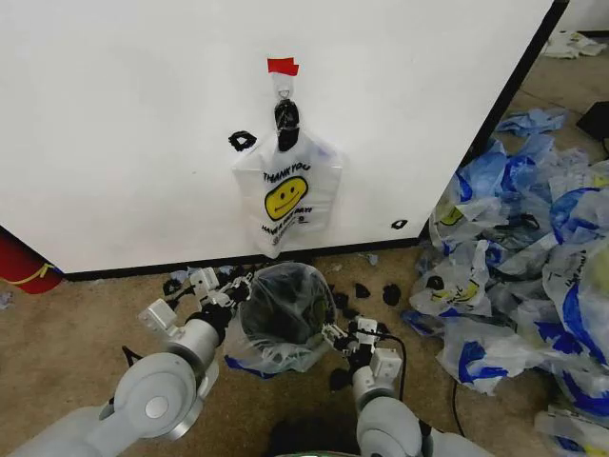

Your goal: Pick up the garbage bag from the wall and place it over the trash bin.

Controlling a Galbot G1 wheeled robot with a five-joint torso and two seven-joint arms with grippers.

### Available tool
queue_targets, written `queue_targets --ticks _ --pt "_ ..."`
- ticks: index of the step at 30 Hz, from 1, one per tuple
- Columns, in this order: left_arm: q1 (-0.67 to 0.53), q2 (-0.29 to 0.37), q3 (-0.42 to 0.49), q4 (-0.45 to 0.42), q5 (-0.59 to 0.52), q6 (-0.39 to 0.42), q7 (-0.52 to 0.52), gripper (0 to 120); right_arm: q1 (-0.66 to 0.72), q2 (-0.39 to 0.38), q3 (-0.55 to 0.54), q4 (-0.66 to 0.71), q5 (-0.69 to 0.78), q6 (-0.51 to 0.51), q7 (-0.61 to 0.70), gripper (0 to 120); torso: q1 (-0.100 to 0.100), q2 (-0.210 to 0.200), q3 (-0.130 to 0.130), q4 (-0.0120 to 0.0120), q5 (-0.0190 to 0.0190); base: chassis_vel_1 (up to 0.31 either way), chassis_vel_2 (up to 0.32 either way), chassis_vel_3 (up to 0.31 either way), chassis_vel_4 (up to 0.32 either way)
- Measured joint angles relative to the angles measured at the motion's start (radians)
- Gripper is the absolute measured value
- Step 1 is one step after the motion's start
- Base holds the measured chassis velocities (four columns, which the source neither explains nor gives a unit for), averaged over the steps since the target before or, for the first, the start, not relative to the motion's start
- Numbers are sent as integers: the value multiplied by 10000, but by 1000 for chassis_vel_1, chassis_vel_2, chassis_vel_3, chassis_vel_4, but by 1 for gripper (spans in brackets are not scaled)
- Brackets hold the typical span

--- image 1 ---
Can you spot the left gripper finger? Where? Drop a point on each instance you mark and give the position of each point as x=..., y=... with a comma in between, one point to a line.
x=178, y=291
x=234, y=291

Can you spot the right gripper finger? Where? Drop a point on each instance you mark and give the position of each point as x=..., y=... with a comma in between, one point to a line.
x=335, y=335
x=380, y=329

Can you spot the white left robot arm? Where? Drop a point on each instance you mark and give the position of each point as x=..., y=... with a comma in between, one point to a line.
x=157, y=381

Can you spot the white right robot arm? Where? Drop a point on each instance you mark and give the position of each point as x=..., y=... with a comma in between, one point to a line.
x=385, y=419

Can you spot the black trash bin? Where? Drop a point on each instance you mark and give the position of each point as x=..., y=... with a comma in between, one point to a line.
x=285, y=304

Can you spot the clear bag with blue print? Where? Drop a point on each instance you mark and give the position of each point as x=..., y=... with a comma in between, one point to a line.
x=280, y=359

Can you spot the white bag with smiley print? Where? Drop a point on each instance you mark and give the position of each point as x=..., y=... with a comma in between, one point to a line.
x=452, y=290

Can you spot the white smiley garbage bag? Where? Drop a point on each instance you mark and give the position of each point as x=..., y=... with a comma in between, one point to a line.
x=288, y=200

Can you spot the large white blue-printed bag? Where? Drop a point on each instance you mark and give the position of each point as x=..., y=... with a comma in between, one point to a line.
x=495, y=354

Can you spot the white bag with yellow patch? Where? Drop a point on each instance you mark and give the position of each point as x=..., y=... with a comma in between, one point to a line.
x=449, y=216

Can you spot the blue and white plastic bag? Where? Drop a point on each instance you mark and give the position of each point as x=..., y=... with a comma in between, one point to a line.
x=483, y=173

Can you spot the white bag with black lettering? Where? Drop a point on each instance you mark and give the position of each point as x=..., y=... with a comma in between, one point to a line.
x=575, y=281

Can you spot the white blue bag heap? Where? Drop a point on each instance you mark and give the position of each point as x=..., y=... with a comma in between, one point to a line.
x=573, y=428

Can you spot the crumpled blue plastic bag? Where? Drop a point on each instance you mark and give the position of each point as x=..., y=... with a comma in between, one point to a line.
x=535, y=121

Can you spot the black tape scrap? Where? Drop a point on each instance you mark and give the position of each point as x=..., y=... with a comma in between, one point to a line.
x=392, y=293
x=362, y=290
x=340, y=296

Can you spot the small blue scrap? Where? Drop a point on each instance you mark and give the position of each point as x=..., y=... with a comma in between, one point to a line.
x=372, y=260

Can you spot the small black tape mark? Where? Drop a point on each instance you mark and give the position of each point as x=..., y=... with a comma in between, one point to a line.
x=398, y=224

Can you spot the large black tape mark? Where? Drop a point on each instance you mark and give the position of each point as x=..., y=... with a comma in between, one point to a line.
x=242, y=140

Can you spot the red fire extinguisher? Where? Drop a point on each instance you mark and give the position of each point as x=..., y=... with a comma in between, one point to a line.
x=21, y=266

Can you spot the red tape strip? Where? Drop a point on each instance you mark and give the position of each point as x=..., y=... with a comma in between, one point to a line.
x=282, y=65

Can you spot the black flat box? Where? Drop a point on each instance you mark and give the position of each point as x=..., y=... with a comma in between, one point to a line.
x=595, y=121

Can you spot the white bags with yellow print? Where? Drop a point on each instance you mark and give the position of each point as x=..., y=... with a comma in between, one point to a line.
x=571, y=46

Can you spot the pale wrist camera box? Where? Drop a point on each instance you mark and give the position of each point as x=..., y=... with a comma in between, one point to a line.
x=205, y=281
x=366, y=328

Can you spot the clear wall hook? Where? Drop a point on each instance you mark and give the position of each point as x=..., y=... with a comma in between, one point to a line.
x=284, y=88

